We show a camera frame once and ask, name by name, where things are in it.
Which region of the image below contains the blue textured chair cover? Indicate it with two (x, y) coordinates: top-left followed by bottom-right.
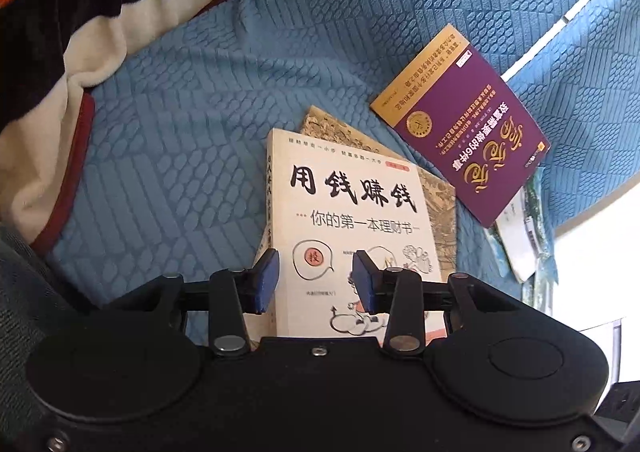
(45, 0), (640, 348)

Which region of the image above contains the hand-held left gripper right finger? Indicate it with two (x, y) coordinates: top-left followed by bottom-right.
(352, 249), (538, 359)

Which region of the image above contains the beige painting-cover book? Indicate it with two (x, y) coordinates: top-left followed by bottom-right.
(299, 105), (457, 283)

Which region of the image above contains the white and orange book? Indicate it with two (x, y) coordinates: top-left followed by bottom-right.
(252, 128), (445, 339)

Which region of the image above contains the photo-cover notebook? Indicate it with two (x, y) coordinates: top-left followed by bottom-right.
(487, 167), (557, 284)

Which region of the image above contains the purple book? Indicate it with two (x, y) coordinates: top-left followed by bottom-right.
(370, 23), (551, 229)

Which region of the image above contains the striped fleece blanket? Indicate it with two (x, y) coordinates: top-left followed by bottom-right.
(0, 0), (247, 258)

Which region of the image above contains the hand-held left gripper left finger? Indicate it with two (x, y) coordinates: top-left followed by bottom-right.
(107, 248), (280, 358)

